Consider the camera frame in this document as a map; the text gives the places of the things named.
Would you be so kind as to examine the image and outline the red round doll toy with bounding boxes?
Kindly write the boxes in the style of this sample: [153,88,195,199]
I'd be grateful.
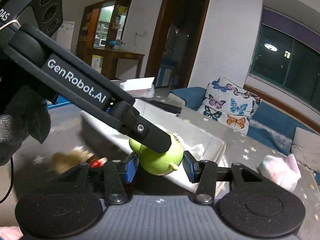
[89,157,107,168]

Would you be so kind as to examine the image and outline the green round alien toy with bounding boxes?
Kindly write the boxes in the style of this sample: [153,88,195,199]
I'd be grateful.
[129,132,184,176]

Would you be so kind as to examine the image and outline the peanut shaped toy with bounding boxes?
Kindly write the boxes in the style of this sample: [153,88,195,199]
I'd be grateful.
[48,146,94,174]

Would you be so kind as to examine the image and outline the grey gloved hand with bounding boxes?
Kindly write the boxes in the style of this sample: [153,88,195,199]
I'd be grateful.
[1,86,51,166]

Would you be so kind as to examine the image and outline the black white storage box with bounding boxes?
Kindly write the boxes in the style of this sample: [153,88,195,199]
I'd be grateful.
[80,98,227,194]

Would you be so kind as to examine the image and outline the white open paper box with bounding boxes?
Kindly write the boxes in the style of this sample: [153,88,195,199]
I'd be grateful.
[119,77,155,98]

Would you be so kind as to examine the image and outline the black white flat box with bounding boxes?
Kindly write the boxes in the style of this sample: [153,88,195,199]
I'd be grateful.
[144,99,182,114]

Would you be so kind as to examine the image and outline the white refrigerator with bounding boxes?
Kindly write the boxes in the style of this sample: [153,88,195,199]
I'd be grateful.
[56,21,75,51]

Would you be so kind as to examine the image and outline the dark wooden console table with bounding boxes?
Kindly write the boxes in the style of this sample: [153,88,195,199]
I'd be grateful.
[84,48,144,80]

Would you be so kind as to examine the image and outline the blue yellow tissue box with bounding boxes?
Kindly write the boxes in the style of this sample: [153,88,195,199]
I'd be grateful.
[47,96,71,109]

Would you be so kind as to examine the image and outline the wooden display cabinet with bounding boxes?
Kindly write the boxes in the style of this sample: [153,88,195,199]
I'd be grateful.
[76,0,132,60]

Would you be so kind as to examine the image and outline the butterfly print pillow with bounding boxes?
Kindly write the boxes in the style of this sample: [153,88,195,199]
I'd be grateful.
[197,77,261,135]

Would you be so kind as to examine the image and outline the blue sofa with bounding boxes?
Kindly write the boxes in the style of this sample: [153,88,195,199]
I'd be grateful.
[168,87,317,155]

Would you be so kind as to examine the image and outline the pink white tissue pack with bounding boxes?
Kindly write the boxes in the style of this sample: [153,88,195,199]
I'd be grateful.
[258,154,302,192]

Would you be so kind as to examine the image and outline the grey sofa cushion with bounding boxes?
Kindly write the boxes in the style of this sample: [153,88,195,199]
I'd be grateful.
[291,127,320,172]

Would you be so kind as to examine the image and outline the dark glass window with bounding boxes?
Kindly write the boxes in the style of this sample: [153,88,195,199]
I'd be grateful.
[249,24,319,109]

